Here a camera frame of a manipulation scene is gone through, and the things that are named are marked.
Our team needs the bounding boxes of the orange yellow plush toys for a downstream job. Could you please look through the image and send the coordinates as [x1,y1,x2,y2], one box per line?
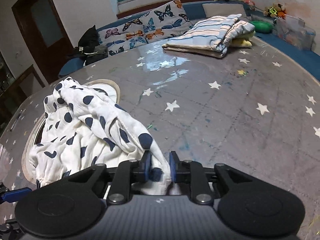
[264,3,286,19]

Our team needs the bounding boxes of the black bag pile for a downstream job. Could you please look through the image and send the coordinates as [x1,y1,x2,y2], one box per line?
[73,25,108,66]

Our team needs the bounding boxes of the dark wooden side table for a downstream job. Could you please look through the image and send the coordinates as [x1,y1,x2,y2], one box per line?
[0,64,46,128]

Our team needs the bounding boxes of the large butterfly pillow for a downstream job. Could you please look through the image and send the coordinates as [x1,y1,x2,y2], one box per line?
[139,0,193,43]

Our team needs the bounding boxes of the round induction cooktop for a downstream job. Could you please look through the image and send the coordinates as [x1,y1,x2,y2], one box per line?
[21,79,120,185]

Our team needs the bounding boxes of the white navy polka-dot garment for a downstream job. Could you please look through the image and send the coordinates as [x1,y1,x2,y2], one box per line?
[29,77,181,195]

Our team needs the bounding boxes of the clear plastic storage box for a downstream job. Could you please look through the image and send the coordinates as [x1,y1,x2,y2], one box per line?
[276,15,316,50]

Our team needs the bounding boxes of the dark wooden door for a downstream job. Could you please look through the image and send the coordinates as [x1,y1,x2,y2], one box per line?
[12,0,73,83]

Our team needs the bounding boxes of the pen on table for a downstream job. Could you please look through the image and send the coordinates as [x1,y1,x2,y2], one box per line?
[9,109,24,132]

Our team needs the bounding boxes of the folded striped blanket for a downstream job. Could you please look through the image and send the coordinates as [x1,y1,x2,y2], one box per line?
[162,14,255,59]

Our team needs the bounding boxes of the green round toy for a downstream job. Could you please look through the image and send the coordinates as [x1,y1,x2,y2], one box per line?
[251,21,273,34]

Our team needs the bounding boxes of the yellow cloth under blanket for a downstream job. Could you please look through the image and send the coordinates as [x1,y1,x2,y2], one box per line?
[229,31,255,48]

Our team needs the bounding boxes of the pink plush toy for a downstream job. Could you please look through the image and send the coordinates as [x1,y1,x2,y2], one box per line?
[239,0,255,10]

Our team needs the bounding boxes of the small butterfly pillow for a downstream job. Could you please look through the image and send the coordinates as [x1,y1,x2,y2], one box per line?
[98,18,148,56]

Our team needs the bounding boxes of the beige cushion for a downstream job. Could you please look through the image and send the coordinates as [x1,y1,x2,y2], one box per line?
[202,3,247,18]

